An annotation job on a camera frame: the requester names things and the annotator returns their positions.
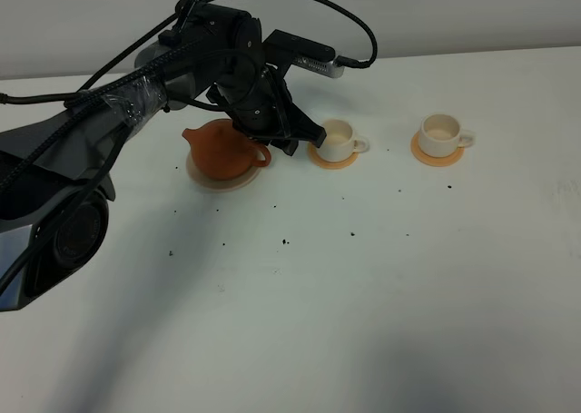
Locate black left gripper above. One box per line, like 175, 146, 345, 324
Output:
206, 64, 327, 156

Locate orange coaster right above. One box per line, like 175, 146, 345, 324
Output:
410, 133, 464, 167

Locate beige round teapot saucer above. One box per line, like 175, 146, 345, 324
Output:
185, 153, 261, 192

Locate brown clay teapot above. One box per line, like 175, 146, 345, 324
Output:
182, 119, 271, 181

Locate white teacup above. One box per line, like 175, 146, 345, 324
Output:
318, 119, 370, 153
418, 113, 476, 159

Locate white teacup right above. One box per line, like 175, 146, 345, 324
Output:
418, 113, 476, 159

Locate orange coaster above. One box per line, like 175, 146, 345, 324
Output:
307, 143, 359, 170
410, 133, 464, 167

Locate white teacup left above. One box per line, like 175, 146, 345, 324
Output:
318, 119, 370, 153

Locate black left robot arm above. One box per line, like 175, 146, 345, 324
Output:
1, 2, 335, 311

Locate orange coaster left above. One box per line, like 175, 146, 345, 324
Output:
307, 143, 359, 170

